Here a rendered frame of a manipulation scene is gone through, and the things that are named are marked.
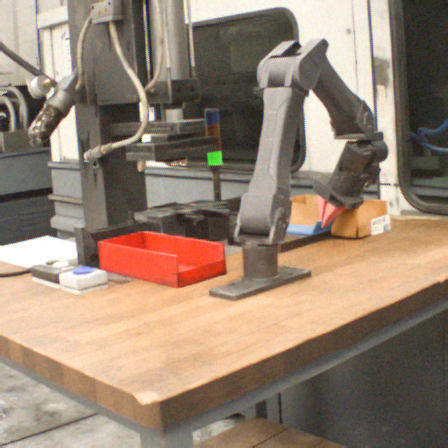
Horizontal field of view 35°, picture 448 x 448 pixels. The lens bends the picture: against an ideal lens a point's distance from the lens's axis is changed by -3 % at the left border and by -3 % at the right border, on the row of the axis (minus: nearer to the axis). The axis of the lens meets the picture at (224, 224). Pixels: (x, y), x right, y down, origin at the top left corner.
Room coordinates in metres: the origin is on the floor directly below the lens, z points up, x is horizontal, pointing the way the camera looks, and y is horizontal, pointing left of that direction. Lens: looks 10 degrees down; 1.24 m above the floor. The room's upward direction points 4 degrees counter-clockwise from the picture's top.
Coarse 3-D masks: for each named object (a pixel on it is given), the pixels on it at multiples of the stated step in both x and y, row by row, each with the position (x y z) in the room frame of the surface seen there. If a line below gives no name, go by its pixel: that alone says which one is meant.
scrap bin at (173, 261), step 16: (112, 240) 1.48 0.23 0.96; (128, 240) 1.51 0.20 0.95; (144, 240) 1.54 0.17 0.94; (160, 240) 1.50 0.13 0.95; (176, 240) 1.46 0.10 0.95; (192, 240) 1.42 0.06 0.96; (112, 256) 1.43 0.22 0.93; (128, 256) 1.39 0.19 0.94; (144, 256) 1.35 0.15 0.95; (160, 256) 1.31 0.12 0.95; (176, 256) 1.28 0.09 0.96; (192, 256) 1.43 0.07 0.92; (208, 256) 1.39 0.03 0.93; (224, 256) 1.36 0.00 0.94; (112, 272) 1.43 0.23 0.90; (128, 272) 1.39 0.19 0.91; (144, 272) 1.35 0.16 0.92; (160, 272) 1.32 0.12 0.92; (176, 272) 1.28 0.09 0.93; (192, 272) 1.30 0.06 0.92; (208, 272) 1.33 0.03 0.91; (224, 272) 1.36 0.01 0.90
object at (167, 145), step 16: (176, 112) 1.65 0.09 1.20; (112, 128) 1.78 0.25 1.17; (128, 128) 1.73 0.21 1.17; (160, 128) 1.65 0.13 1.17; (176, 128) 1.60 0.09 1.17; (192, 128) 1.63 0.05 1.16; (128, 144) 1.63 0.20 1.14; (144, 144) 1.58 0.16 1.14; (160, 144) 1.58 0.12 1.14; (176, 144) 1.61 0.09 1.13; (192, 144) 1.64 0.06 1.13; (208, 144) 1.67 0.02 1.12; (128, 160) 1.63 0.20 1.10; (144, 160) 1.64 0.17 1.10; (160, 160) 1.65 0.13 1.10; (176, 160) 1.65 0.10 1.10
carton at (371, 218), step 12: (300, 204) 1.70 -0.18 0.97; (312, 204) 1.68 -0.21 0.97; (372, 204) 1.69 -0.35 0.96; (384, 204) 1.67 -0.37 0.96; (300, 216) 1.71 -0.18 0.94; (312, 216) 1.68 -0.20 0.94; (336, 216) 1.63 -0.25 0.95; (348, 216) 1.60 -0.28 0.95; (360, 216) 1.72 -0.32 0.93; (372, 216) 1.69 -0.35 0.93; (384, 216) 1.65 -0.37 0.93; (336, 228) 1.63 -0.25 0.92; (348, 228) 1.60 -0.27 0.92; (360, 228) 1.59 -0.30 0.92; (372, 228) 1.62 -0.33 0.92; (384, 228) 1.65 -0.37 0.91
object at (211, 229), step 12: (204, 216) 1.65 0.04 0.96; (228, 216) 1.70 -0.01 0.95; (156, 228) 1.58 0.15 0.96; (168, 228) 1.58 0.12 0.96; (180, 228) 1.60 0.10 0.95; (192, 228) 1.70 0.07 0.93; (204, 228) 1.67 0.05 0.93; (216, 228) 1.67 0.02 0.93; (228, 228) 1.70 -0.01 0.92; (204, 240) 1.67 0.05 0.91; (216, 240) 1.67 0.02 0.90
